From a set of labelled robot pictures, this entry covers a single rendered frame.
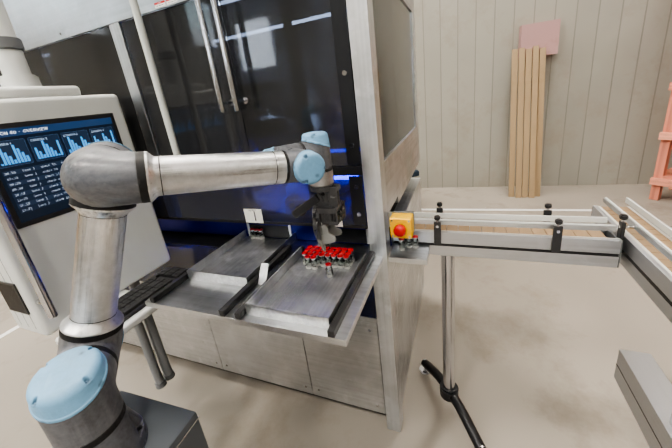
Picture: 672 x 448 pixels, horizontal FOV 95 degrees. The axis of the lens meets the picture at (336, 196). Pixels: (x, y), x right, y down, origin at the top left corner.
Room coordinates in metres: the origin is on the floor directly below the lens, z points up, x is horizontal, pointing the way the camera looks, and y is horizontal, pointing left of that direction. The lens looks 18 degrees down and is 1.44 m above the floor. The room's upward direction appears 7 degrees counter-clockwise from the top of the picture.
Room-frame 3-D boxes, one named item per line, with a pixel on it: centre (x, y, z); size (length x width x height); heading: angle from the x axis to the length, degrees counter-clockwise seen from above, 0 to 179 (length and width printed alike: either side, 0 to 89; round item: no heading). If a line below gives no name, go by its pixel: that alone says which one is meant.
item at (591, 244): (0.98, -0.53, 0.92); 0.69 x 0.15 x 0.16; 67
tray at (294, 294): (0.85, 0.11, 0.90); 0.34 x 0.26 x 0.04; 156
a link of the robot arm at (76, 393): (0.47, 0.55, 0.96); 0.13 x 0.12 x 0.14; 27
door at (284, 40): (1.08, 0.10, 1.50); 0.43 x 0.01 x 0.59; 67
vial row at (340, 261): (0.95, 0.06, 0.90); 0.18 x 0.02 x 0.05; 66
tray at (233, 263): (1.09, 0.38, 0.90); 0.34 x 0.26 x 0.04; 157
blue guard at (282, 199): (1.37, 0.80, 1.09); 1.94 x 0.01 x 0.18; 67
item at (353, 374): (1.83, 0.60, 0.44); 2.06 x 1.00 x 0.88; 67
